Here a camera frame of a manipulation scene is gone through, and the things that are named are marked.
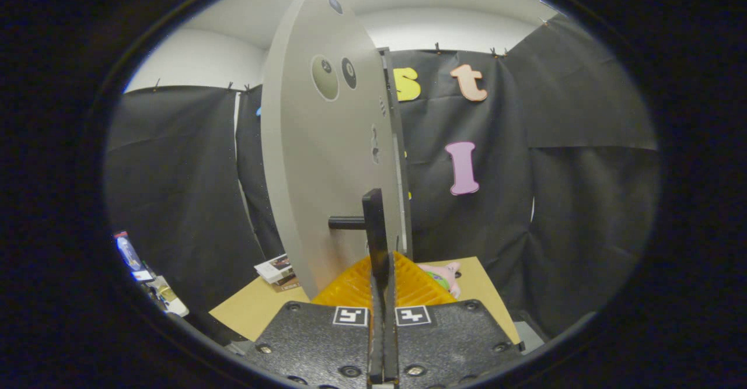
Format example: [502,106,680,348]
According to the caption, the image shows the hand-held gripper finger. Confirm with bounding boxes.
[242,252,386,389]
[385,252,523,389]

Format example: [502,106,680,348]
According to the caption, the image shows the grey shoe cabinet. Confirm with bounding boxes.
[378,48,414,261]

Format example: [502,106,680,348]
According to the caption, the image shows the pink green plush toy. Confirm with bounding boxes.
[417,262,463,299]

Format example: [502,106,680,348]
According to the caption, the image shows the white book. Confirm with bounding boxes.
[255,254,294,283]

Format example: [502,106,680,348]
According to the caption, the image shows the white paper clutter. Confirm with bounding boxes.
[146,275,190,318]

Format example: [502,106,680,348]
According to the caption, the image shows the black backdrop cloth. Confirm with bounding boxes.
[105,13,660,343]

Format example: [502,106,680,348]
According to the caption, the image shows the clear plastic bottle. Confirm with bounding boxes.
[114,232,144,272]

